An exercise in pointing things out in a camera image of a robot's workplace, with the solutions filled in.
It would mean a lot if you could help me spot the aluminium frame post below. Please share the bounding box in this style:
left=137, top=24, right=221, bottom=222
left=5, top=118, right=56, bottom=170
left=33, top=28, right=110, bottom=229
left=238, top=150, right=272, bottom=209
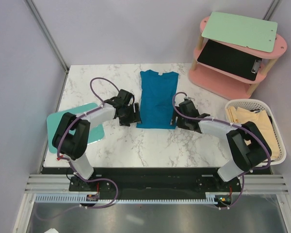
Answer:
left=24, top=0, right=69, bottom=74
left=262, top=0, right=279, bottom=20

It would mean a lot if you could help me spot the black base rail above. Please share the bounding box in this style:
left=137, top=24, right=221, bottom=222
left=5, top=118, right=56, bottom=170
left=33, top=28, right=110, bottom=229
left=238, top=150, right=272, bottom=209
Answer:
left=41, top=166, right=274, bottom=201

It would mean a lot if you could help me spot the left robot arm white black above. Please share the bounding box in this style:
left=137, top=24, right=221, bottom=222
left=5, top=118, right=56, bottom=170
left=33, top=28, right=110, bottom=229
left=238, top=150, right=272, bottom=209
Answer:
left=52, top=89, right=141, bottom=191

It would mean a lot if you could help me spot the white laundry basket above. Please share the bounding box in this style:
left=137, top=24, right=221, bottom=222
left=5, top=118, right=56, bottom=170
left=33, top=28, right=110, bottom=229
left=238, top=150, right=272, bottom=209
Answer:
left=225, top=99, right=288, bottom=167

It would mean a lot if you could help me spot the black clipboard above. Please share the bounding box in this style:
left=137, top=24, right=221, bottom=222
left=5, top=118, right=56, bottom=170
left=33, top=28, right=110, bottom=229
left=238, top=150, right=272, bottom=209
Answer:
left=197, top=40, right=262, bottom=81

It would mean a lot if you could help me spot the green board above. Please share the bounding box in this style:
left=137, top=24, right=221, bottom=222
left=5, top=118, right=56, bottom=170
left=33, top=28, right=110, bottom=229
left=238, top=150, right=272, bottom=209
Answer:
left=202, top=12, right=277, bottom=52

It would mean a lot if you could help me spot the pink three tier shelf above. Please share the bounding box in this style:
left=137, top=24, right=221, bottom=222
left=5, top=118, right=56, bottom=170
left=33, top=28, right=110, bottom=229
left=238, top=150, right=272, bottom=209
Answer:
left=189, top=16, right=287, bottom=100

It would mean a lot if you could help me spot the purple cable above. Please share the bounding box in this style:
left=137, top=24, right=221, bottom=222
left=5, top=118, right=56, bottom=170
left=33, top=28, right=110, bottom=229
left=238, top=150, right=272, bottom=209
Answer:
left=172, top=91, right=272, bottom=211
left=35, top=77, right=121, bottom=221

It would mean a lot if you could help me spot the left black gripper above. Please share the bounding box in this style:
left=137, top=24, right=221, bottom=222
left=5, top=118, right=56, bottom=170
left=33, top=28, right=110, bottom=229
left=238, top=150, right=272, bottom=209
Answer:
left=119, top=103, right=142, bottom=127

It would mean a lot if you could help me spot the aluminium frame post right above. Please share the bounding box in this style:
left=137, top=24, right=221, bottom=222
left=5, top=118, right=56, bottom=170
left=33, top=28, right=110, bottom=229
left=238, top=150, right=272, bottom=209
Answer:
left=262, top=0, right=279, bottom=20

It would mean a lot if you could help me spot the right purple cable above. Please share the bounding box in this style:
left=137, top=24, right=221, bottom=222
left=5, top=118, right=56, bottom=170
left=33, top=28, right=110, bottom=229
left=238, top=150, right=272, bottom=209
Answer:
left=172, top=91, right=272, bottom=211

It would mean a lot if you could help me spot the white paper scrap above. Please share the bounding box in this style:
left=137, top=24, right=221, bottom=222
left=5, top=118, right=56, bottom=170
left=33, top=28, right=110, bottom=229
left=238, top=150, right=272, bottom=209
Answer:
left=44, top=228, right=59, bottom=233

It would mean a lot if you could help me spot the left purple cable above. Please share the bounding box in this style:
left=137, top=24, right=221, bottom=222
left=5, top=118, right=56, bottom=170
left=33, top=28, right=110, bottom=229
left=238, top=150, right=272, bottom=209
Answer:
left=35, top=77, right=121, bottom=221

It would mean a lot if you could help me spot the aluminium frame post left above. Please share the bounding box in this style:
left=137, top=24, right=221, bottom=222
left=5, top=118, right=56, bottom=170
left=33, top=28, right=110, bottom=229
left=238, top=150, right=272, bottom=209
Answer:
left=24, top=0, right=69, bottom=74

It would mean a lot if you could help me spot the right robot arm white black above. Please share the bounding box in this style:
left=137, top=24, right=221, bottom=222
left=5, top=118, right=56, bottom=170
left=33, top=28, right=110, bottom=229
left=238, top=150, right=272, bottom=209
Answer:
left=171, top=98, right=272, bottom=191

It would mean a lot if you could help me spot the white cable duct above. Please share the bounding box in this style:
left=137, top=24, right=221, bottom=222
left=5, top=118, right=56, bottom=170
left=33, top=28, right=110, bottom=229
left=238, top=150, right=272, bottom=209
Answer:
left=34, top=193, right=218, bottom=204

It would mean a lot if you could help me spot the beige t shirt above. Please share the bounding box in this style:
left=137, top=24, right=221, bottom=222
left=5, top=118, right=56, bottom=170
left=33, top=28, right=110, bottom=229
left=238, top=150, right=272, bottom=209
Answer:
left=226, top=106, right=280, bottom=160

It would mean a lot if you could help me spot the blue t shirt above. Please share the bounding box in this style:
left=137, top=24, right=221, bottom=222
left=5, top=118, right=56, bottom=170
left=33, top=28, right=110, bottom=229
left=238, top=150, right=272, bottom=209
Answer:
left=137, top=70, right=178, bottom=130

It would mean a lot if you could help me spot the aluminium extrusion rail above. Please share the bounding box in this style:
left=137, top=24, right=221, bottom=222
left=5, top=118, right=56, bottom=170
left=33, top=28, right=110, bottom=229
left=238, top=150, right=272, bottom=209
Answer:
left=25, top=174, right=289, bottom=194

